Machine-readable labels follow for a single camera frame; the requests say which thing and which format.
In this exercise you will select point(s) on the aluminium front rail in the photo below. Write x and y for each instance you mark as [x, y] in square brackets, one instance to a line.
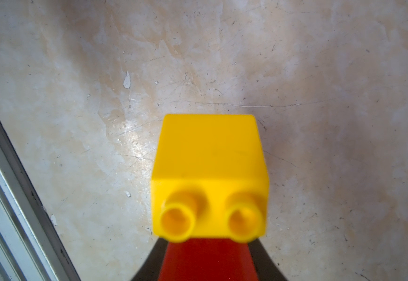
[30, 248]

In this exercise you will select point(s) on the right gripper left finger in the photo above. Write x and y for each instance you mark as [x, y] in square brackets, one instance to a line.
[151, 268]

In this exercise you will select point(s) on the red square lego brick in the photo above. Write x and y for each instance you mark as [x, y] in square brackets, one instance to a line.
[208, 260]

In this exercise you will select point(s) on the yellow lego brick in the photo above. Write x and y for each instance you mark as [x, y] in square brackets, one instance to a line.
[209, 179]

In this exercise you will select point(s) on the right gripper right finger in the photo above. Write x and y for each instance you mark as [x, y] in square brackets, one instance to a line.
[265, 267]

